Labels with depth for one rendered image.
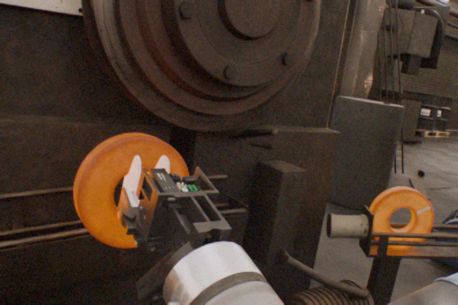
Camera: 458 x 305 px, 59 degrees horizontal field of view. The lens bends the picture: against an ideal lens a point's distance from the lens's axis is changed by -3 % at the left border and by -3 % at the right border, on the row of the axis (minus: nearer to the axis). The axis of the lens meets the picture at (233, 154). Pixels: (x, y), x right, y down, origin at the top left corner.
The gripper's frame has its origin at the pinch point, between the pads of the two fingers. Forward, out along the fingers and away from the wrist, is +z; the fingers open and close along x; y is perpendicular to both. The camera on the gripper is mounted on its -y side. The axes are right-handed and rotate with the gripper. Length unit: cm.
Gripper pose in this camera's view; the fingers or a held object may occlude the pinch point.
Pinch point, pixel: (135, 177)
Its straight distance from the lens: 57.0
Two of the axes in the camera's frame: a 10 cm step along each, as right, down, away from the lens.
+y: 2.9, -8.6, -4.2
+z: -4.8, -5.1, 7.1
